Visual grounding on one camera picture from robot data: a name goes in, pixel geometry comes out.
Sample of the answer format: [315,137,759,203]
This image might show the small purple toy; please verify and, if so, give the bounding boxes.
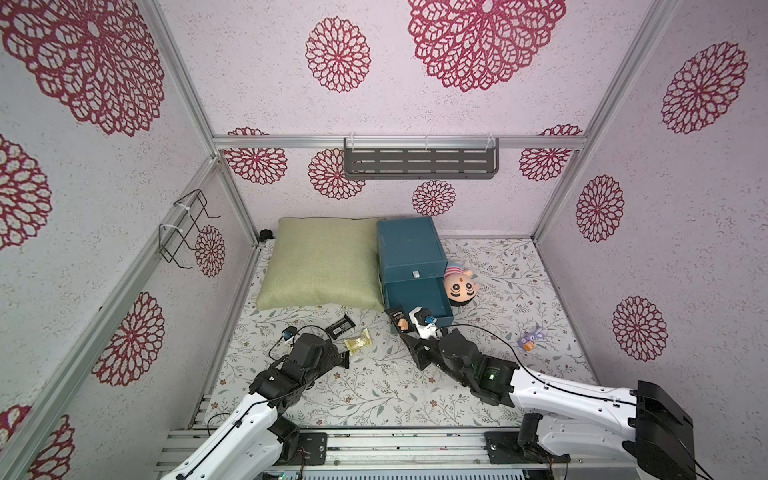
[517,326,546,352]

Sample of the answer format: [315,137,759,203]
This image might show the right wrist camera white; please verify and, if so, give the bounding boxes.
[409,307,438,339]

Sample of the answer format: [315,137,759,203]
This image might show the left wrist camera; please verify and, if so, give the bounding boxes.
[282,326,298,342]

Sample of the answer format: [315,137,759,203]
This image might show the green cushion pillow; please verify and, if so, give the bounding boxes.
[257,217,384,311]

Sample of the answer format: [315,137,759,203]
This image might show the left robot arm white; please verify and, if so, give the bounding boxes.
[165,333,350,480]

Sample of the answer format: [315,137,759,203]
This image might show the teal drawer cabinet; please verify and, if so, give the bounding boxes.
[377,217,447,284]

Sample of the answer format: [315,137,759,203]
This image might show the metal base rail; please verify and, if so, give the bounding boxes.
[157,392,577,480]

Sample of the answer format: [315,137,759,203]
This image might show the black wire wall rack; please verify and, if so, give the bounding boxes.
[157,188,219,270]

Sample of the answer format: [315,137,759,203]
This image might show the round-faced plush doll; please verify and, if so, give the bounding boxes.
[443,263,478,307]

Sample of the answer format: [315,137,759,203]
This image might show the yellow-green cookie packet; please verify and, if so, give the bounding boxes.
[344,328,373,354]

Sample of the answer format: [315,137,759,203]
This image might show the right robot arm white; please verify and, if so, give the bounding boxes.
[386,307,710,479]

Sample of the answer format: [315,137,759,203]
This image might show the grey wall shelf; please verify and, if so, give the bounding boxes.
[342,137,499,180]

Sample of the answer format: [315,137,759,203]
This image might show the teal drawer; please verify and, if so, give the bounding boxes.
[382,277,454,327]

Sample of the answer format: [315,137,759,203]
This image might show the black orange cookie packet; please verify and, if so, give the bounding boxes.
[395,314,411,333]

